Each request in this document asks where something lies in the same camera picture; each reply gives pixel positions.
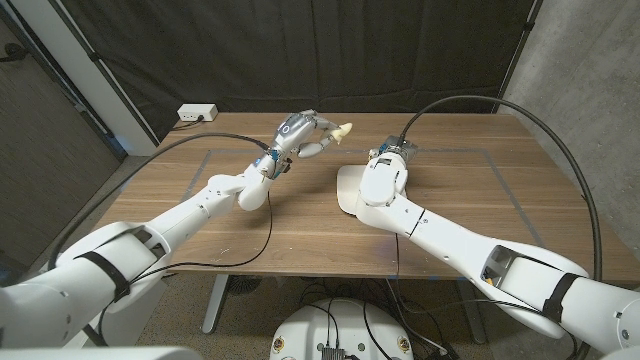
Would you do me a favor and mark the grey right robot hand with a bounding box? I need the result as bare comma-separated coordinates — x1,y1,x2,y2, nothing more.
382,134,419,162

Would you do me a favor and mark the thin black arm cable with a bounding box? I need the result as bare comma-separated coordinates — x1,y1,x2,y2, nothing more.
97,191,274,346
394,233,546,326

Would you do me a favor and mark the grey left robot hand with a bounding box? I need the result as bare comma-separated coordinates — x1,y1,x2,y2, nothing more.
269,109,345,165

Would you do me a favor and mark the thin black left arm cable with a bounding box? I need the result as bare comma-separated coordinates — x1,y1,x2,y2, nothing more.
97,191,274,346

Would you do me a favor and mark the black round floor fan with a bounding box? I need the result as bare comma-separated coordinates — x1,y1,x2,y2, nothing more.
227,275,262,296

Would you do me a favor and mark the black power strip cord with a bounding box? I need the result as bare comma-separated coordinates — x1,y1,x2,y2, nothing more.
172,115,206,132

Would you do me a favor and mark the white robot torso base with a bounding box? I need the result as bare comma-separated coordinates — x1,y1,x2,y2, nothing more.
269,298,415,360

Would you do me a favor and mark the white floor cable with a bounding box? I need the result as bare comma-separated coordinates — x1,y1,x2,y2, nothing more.
397,314,447,354

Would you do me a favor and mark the grey table leg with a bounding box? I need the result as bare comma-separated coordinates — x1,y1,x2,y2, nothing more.
462,299,487,345
200,273,231,335

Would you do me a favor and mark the black backdrop stand pole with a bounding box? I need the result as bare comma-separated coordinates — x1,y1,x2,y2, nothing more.
492,0,544,115
49,0,161,146

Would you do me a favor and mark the grey tape outline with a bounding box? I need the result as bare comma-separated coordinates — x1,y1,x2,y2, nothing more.
144,148,566,281

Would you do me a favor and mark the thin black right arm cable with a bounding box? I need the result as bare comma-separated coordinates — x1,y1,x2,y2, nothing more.
394,233,546,326

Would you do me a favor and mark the yellow sponge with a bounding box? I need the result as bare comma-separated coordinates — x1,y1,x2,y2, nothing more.
333,122,354,145

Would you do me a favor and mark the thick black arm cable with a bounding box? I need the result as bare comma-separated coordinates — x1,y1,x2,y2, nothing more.
397,94,602,282
47,131,272,349

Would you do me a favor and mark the white power strip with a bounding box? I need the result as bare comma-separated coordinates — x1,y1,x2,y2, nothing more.
176,103,220,123

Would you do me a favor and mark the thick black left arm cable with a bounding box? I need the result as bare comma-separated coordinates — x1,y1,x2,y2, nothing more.
47,131,272,349

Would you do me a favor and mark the black backdrop curtain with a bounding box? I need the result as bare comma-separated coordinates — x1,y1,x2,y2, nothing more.
59,0,536,141

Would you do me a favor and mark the white square paper plate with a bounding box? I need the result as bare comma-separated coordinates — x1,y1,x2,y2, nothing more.
336,164,409,217

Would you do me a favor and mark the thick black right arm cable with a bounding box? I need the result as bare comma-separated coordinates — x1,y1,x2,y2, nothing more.
397,94,602,282

